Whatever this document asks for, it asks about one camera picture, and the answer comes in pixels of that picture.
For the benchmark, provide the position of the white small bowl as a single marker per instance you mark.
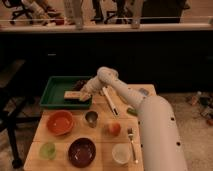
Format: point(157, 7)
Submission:
point(121, 153)

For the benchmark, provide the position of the orange bowl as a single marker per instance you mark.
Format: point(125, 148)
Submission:
point(60, 122)

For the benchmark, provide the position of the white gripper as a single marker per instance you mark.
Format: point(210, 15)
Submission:
point(93, 86)

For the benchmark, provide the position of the orange fruit toy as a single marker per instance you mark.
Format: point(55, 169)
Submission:
point(114, 128)

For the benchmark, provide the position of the dark chair left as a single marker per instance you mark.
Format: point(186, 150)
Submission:
point(10, 110)

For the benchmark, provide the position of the green plastic tray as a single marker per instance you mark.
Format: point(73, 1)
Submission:
point(53, 95)

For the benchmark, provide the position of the green small cup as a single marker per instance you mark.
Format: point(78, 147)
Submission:
point(48, 151)

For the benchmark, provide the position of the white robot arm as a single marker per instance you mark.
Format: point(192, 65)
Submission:
point(161, 144)

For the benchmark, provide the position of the blue sponge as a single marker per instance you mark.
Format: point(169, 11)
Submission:
point(144, 91)

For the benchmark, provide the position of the dark grape bunch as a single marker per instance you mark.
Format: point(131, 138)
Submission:
point(79, 84)

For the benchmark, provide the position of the green chili pepper toy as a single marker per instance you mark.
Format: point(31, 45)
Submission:
point(132, 111)

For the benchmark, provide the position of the brown whiteboard eraser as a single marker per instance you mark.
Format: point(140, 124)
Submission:
point(69, 95)

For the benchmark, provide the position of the black office chair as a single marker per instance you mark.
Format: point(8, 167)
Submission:
point(20, 9)

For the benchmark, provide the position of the dark purple bowl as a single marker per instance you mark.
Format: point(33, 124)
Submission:
point(82, 152)

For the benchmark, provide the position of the silver fork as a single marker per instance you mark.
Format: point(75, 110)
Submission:
point(131, 136)

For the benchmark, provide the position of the metal cup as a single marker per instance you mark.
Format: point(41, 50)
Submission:
point(91, 118)

